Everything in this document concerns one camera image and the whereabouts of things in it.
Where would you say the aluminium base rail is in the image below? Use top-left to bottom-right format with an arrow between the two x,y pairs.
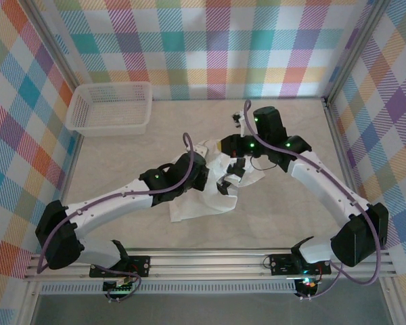
23,248 -> 399,280

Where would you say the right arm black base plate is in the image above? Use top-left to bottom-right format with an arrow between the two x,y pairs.
269,253 -> 332,276

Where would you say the aluminium frame post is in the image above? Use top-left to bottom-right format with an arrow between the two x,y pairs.
26,0 -> 81,89
323,0 -> 388,104

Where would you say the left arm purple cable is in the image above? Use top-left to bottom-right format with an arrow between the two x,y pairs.
37,133 -> 196,302

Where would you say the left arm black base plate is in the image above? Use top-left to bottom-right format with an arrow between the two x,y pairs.
89,255 -> 152,279

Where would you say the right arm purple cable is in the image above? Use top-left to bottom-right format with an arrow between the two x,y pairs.
244,100 -> 385,301

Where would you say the white t-shirt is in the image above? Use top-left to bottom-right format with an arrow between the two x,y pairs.
168,137 -> 267,224

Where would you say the slotted grey cable duct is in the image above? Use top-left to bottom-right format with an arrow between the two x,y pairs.
40,282 -> 297,295

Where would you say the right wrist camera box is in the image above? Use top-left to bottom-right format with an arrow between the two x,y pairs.
230,110 -> 248,135

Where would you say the white perforated plastic basket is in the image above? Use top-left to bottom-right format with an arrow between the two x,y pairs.
65,81 -> 154,137

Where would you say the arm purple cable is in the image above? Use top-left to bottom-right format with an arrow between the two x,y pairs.
244,100 -> 385,301
37,133 -> 196,302

